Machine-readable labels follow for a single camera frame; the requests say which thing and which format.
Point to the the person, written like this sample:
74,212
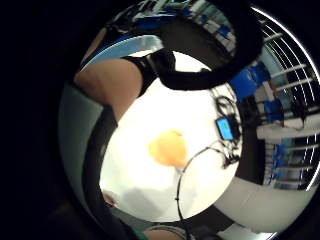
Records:
75,126

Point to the white railing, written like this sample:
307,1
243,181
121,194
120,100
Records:
290,71

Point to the phone with blue screen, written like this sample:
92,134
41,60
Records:
225,129

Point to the orange soft toy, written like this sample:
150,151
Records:
168,148

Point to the white bench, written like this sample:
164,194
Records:
286,130

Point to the blue chair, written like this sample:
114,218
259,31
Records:
261,71
244,84
274,110

